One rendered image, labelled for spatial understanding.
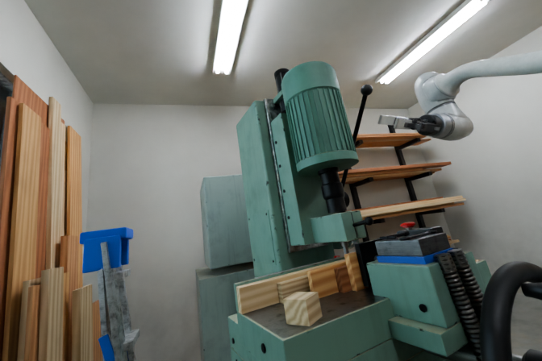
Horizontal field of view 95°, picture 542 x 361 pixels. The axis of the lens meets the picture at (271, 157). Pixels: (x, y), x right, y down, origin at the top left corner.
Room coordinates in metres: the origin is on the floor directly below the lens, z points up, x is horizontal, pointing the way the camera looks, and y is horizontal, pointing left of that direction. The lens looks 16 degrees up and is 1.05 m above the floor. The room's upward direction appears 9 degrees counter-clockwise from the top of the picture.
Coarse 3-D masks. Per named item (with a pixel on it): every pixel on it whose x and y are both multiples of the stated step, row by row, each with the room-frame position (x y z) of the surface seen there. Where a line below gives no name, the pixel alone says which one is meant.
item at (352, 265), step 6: (354, 252) 0.62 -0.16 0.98; (348, 258) 0.61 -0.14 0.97; (354, 258) 0.61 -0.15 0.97; (348, 264) 0.61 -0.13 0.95; (354, 264) 0.61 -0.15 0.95; (348, 270) 0.61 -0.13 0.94; (354, 270) 0.61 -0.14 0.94; (360, 270) 0.61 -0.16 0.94; (354, 276) 0.60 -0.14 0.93; (360, 276) 0.61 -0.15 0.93; (354, 282) 0.61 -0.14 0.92; (360, 282) 0.61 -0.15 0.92; (354, 288) 0.61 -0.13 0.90; (360, 288) 0.61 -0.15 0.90
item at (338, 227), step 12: (324, 216) 0.70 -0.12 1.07; (336, 216) 0.66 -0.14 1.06; (348, 216) 0.66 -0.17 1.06; (360, 216) 0.67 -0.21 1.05; (312, 228) 0.76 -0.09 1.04; (324, 228) 0.71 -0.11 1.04; (336, 228) 0.67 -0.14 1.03; (348, 228) 0.65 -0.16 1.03; (360, 228) 0.67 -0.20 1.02; (324, 240) 0.72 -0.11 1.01; (336, 240) 0.68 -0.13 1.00; (348, 240) 0.65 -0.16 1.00
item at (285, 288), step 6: (300, 276) 0.64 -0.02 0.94; (306, 276) 0.63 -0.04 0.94; (282, 282) 0.61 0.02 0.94; (288, 282) 0.60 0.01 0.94; (294, 282) 0.61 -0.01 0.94; (300, 282) 0.62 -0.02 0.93; (306, 282) 0.63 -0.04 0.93; (282, 288) 0.60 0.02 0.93; (288, 288) 0.60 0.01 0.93; (294, 288) 0.61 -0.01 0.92; (300, 288) 0.62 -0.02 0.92; (306, 288) 0.62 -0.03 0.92; (282, 294) 0.59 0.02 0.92; (288, 294) 0.60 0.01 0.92; (282, 300) 0.60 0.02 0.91
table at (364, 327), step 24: (480, 264) 0.69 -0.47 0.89; (264, 312) 0.56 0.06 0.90; (336, 312) 0.50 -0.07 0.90; (360, 312) 0.49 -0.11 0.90; (384, 312) 0.52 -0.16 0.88; (240, 336) 0.59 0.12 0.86; (264, 336) 0.48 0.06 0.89; (288, 336) 0.43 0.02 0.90; (312, 336) 0.44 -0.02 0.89; (336, 336) 0.46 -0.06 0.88; (360, 336) 0.48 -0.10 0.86; (384, 336) 0.51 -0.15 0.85; (408, 336) 0.48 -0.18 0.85; (432, 336) 0.45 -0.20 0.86; (456, 336) 0.45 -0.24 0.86; (264, 360) 0.49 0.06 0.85; (288, 360) 0.42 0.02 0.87; (312, 360) 0.44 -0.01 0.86; (336, 360) 0.46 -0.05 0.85
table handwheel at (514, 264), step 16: (496, 272) 0.39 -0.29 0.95; (512, 272) 0.38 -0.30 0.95; (528, 272) 0.40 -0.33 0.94; (496, 288) 0.37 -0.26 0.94; (512, 288) 0.37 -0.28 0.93; (496, 304) 0.36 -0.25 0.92; (512, 304) 0.36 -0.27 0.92; (480, 320) 0.37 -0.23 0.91; (496, 320) 0.35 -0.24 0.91; (480, 336) 0.36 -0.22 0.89; (496, 336) 0.34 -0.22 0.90; (432, 352) 0.54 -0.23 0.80; (464, 352) 0.49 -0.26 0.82; (496, 352) 0.34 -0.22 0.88; (528, 352) 0.42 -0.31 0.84
